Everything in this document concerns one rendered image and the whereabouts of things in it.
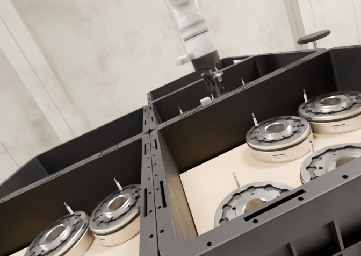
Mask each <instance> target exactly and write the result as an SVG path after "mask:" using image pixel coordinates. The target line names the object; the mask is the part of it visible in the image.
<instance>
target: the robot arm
mask: <svg viewBox="0 0 361 256"><path fill-rule="evenodd" d="M168 1H169V3H170V5H171V8H172V10H173V12H174V14H175V17H176V19H177V23H178V27H179V30H180V33H181V35H182V37H183V40H184V42H185V46H186V50H187V54H185V55H183V56H180V57H177V58H175V63H176V65H177V66H181V65H184V64H186V63H188V62H190V61H191V62H192V65H193V67H194V70H195V71H196V72H199V71H203V73H202V74H201V76H202V78H203V80H204V82H205V84H206V87H207V89H208V91H209V92H210V93H211V95H212V96H213V98H214V99H215V98H218V97H220V96H222V95H224V94H226V93H228V92H229V90H228V87H227V84H226V80H225V77H224V74H223V72H220V71H219V70H217V68H216V66H215V65H216V64H217V63H219V62H220V61H221V59H220V56H219V53H218V50H217V48H216V45H215V43H214V40H213V38H212V36H211V34H210V31H209V29H208V26H207V24H206V21H205V18H204V16H203V14H202V12H201V11H200V9H199V6H198V3H197V0H168ZM220 88H222V90H223V91H221V90H220Z"/></svg>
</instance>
